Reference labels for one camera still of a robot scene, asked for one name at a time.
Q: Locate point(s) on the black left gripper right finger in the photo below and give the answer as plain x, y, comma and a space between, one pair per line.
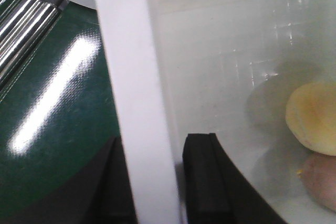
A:
216, 191

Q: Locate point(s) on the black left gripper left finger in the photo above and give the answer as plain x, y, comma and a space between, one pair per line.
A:
99, 193

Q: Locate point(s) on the yellow plush burger toy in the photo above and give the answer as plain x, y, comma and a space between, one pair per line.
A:
310, 116

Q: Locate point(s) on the white plastic tote crate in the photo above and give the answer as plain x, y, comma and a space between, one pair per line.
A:
215, 66

